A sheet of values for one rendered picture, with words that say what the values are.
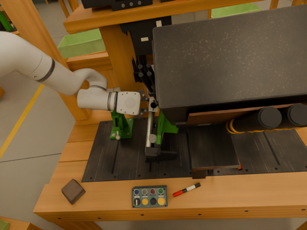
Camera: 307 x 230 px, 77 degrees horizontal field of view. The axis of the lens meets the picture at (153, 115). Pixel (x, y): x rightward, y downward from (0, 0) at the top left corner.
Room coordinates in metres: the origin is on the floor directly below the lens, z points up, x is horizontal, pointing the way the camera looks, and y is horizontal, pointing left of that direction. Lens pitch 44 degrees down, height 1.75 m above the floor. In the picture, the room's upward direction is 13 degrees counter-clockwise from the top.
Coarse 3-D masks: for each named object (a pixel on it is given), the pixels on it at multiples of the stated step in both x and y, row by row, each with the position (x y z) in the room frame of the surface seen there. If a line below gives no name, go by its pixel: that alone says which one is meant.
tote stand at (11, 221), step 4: (0, 216) 0.50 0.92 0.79; (4, 220) 0.47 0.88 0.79; (8, 220) 0.47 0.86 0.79; (12, 220) 0.46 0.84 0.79; (16, 220) 0.46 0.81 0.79; (20, 220) 0.45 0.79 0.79; (12, 224) 0.44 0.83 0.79; (16, 224) 0.44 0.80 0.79; (20, 224) 0.43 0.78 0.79; (24, 224) 0.43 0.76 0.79; (28, 224) 0.42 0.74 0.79; (32, 224) 0.43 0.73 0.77; (8, 228) 0.43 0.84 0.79; (12, 228) 0.42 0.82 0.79; (16, 228) 0.42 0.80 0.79; (20, 228) 0.41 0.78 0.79; (24, 228) 0.41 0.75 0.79; (28, 228) 0.41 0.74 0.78; (32, 228) 0.41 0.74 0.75; (36, 228) 0.42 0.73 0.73; (40, 228) 0.43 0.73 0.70
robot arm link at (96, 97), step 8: (96, 88) 0.70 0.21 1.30; (104, 88) 0.72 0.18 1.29; (80, 96) 0.67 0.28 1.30; (88, 96) 0.67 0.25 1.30; (96, 96) 0.67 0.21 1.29; (104, 96) 0.66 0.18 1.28; (80, 104) 0.66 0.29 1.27; (88, 104) 0.65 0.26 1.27; (96, 104) 0.65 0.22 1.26; (104, 104) 0.64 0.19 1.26
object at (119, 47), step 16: (0, 0) 1.02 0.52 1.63; (16, 0) 1.00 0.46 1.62; (16, 16) 1.01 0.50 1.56; (32, 16) 1.03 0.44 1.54; (32, 32) 1.01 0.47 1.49; (48, 32) 1.08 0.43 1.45; (112, 32) 0.94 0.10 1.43; (128, 32) 0.92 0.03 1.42; (48, 48) 1.02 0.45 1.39; (112, 48) 0.94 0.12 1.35; (128, 48) 0.93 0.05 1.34; (64, 64) 1.07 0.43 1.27; (112, 64) 0.95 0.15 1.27; (128, 64) 0.93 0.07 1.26; (128, 80) 0.94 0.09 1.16; (64, 96) 1.01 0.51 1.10; (80, 112) 1.01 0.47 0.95
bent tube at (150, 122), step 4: (152, 100) 0.64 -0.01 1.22; (152, 104) 0.70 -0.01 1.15; (152, 108) 0.62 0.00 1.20; (156, 108) 0.62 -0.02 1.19; (148, 112) 0.70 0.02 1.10; (152, 112) 0.69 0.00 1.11; (148, 116) 0.69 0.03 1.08; (152, 116) 0.68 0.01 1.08; (148, 120) 0.68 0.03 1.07; (152, 120) 0.67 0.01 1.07; (148, 124) 0.66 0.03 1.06; (152, 124) 0.66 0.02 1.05; (148, 128) 0.65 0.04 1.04; (152, 128) 0.65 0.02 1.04; (148, 132) 0.63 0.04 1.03; (152, 132) 0.63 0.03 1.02; (148, 140) 0.60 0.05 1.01; (148, 144) 0.59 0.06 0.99
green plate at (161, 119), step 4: (160, 112) 0.59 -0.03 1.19; (160, 116) 0.57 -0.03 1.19; (164, 116) 0.53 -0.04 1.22; (160, 120) 0.54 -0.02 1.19; (164, 120) 0.54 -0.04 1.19; (160, 124) 0.53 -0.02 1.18; (164, 124) 0.54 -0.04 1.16; (168, 124) 0.54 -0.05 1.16; (160, 128) 0.53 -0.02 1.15; (164, 128) 0.54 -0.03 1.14; (168, 128) 0.54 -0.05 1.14; (172, 128) 0.54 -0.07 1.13; (176, 128) 0.53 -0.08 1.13; (160, 132) 0.53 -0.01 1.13; (168, 132) 0.54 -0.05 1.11; (172, 132) 0.54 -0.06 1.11; (176, 132) 0.53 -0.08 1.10
